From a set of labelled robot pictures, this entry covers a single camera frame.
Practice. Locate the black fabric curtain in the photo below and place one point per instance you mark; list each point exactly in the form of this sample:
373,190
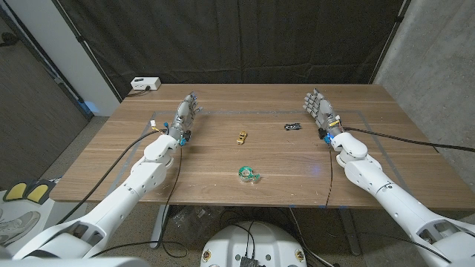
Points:
241,37

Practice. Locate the right wrist connector yellow tag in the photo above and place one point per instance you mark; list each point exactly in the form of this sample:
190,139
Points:
334,121

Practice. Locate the clear tape roll green core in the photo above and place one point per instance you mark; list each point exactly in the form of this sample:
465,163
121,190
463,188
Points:
254,178

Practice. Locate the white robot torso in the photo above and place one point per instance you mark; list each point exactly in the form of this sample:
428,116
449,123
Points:
230,244

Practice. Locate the black curtain stand pole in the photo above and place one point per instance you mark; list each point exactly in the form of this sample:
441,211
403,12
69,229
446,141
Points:
89,52
389,39

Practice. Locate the silver black toy car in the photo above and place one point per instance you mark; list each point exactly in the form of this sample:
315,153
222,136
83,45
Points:
292,127

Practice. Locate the white power socket box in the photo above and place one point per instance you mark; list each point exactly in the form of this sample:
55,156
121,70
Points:
145,83

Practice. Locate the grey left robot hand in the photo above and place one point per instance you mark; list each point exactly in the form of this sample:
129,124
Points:
183,118

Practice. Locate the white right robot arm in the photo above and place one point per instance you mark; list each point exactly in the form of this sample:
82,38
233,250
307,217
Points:
371,174

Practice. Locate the left wrist connector yellow tag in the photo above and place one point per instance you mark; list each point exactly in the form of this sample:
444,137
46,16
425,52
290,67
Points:
153,123

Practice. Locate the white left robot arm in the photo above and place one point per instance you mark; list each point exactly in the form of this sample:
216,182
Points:
141,178

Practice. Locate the wrist connector yellow tag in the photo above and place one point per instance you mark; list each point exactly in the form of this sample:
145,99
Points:
334,121
153,123

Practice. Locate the clear plastic bag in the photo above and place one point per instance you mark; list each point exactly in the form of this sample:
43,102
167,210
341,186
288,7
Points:
191,219

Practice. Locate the black box on torso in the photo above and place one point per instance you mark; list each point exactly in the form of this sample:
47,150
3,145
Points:
249,262

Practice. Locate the dark wooden door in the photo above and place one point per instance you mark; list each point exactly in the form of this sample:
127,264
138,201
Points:
29,111

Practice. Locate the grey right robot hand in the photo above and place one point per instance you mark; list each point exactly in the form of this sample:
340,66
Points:
323,111

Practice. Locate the yellow black foot pedal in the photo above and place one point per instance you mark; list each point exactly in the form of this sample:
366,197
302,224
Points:
39,193
15,192

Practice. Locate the grey table leg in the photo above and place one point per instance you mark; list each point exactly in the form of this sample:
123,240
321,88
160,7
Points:
159,226
349,230

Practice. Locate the yellow toy car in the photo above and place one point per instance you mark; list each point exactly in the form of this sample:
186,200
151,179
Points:
242,137

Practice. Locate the grey sneaker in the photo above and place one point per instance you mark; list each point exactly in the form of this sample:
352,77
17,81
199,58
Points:
18,227

